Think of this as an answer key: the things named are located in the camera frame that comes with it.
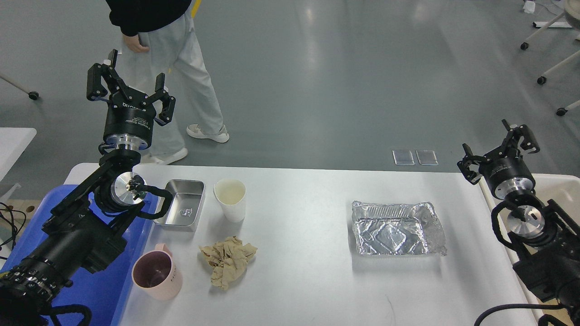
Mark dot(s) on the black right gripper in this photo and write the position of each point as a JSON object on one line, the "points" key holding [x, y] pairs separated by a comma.
{"points": [[509, 173]]}

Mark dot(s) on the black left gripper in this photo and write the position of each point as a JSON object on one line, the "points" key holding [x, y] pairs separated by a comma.
{"points": [[126, 113]]}

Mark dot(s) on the stainless steel rectangular container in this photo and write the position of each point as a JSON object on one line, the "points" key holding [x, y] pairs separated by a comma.
{"points": [[185, 211]]}

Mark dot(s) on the pink mug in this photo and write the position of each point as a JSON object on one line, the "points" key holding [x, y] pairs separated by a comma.
{"points": [[157, 273]]}

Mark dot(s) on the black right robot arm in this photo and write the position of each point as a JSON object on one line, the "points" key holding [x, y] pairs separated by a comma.
{"points": [[542, 234]]}

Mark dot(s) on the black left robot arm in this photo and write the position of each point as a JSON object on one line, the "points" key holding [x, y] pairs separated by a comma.
{"points": [[85, 230]]}

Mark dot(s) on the person in grey trousers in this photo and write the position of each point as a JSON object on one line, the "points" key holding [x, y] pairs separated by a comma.
{"points": [[159, 36]]}

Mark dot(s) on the right clear floor plate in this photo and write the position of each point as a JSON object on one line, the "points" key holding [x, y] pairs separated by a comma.
{"points": [[427, 157]]}

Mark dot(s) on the clear floor plate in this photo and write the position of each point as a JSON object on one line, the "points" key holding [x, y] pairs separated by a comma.
{"points": [[427, 157], [403, 157]]}

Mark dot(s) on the black caster left stand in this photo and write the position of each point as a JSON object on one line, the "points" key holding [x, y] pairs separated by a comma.
{"points": [[33, 95]]}

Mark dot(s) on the left clear floor plate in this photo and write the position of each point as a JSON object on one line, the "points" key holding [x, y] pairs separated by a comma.
{"points": [[403, 157]]}

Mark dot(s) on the white side table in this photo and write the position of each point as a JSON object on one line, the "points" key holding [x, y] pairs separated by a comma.
{"points": [[13, 142]]}

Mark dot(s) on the white paper cup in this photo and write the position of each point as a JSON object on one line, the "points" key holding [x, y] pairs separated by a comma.
{"points": [[230, 193]]}

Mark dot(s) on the aluminium foil tray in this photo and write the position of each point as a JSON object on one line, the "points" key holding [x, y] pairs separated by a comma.
{"points": [[397, 229]]}

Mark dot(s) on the crumpled brown paper napkin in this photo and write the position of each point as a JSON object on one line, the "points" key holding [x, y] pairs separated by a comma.
{"points": [[228, 259]]}

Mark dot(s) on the blue plastic tray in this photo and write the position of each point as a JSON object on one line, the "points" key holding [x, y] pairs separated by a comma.
{"points": [[104, 293]]}

